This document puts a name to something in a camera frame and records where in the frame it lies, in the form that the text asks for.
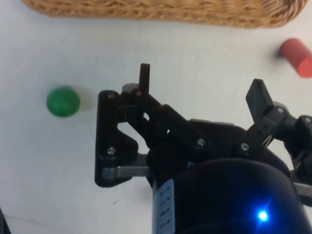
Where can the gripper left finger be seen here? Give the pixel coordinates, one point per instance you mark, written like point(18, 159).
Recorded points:
point(107, 136)

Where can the green ball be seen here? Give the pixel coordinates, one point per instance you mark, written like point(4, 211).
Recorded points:
point(63, 102)

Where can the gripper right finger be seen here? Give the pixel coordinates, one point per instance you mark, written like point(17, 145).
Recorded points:
point(260, 122)

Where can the red cylinder block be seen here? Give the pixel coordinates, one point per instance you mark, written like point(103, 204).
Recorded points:
point(296, 58)

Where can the wicker basket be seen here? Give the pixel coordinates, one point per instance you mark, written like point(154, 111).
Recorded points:
point(168, 11)

